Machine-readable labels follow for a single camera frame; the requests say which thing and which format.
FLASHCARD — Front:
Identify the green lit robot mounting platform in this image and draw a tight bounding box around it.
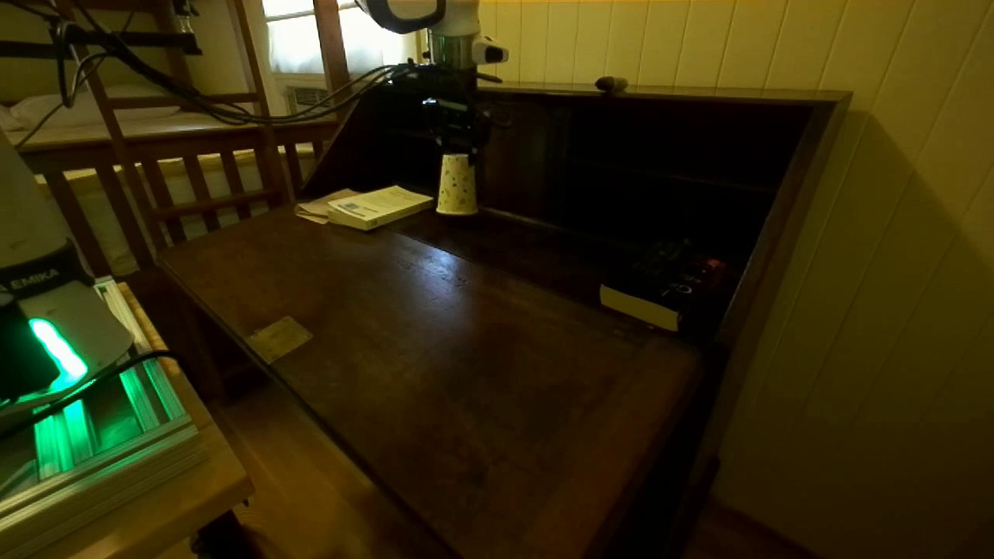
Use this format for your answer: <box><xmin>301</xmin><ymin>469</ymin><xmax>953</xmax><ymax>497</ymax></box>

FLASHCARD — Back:
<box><xmin>0</xmin><ymin>273</ymin><xmax>205</xmax><ymax>521</ymax></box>

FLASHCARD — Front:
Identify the white paper cup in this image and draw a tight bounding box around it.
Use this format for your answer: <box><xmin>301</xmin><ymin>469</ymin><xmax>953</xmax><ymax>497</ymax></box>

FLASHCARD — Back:
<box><xmin>432</xmin><ymin>151</ymin><xmax>483</xmax><ymax>220</ymax></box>

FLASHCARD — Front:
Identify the black cable on platform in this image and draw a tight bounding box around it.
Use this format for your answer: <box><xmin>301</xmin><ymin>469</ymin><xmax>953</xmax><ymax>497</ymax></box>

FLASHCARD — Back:
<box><xmin>0</xmin><ymin>347</ymin><xmax>179</xmax><ymax>430</ymax></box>

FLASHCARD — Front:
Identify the light wooden robot table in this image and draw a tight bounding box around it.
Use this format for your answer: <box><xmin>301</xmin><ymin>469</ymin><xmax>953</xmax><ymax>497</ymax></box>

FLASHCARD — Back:
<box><xmin>0</xmin><ymin>277</ymin><xmax>258</xmax><ymax>559</ymax></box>

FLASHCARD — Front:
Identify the wooden slatted chair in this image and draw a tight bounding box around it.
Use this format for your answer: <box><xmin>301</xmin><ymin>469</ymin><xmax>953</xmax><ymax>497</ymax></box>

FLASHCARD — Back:
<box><xmin>0</xmin><ymin>0</ymin><xmax>357</xmax><ymax>281</ymax></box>

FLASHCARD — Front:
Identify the white window air conditioner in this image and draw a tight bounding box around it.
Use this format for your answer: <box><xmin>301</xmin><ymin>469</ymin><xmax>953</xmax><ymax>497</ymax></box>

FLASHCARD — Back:
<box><xmin>282</xmin><ymin>85</ymin><xmax>340</xmax><ymax>119</ymax></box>

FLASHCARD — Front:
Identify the dark wooden secretary desk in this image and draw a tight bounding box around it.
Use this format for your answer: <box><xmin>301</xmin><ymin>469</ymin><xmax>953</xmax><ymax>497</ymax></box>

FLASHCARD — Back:
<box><xmin>151</xmin><ymin>79</ymin><xmax>854</xmax><ymax>559</ymax></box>

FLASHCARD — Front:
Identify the white paperback book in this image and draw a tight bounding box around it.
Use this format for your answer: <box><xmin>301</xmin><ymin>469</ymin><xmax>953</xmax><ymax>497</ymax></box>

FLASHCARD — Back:
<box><xmin>327</xmin><ymin>183</ymin><xmax>439</xmax><ymax>233</ymax></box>

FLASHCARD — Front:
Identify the small paper note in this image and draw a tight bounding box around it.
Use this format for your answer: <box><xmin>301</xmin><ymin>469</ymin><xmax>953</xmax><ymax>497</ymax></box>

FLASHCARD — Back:
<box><xmin>242</xmin><ymin>315</ymin><xmax>316</xmax><ymax>367</ymax></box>

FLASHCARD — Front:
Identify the bright window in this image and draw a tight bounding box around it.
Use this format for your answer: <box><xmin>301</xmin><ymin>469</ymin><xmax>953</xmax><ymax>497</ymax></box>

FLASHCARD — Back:
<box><xmin>258</xmin><ymin>0</ymin><xmax>421</xmax><ymax>80</ymax></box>

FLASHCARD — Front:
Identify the white bed mattress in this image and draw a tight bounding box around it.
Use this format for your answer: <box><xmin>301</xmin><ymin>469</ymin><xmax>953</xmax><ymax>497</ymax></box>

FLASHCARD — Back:
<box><xmin>0</xmin><ymin>85</ymin><xmax>233</xmax><ymax>145</ymax></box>

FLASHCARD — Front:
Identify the brown paper envelope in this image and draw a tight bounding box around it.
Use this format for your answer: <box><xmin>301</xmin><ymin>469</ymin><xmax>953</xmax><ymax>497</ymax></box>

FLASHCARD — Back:
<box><xmin>292</xmin><ymin>188</ymin><xmax>359</xmax><ymax>228</ymax></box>

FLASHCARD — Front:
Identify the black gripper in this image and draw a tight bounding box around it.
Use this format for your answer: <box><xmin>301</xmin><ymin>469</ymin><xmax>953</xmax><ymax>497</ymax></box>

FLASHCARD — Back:
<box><xmin>417</xmin><ymin>67</ymin><xmax>498</xmax><ymax>168</ymax></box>

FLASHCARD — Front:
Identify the black box with white edge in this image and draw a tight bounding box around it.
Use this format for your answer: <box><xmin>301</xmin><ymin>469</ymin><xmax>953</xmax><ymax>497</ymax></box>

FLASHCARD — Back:
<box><xmin>596</xmin><ymin>240</ymin><xmax>730</xmax><ymax>337</ymax></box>

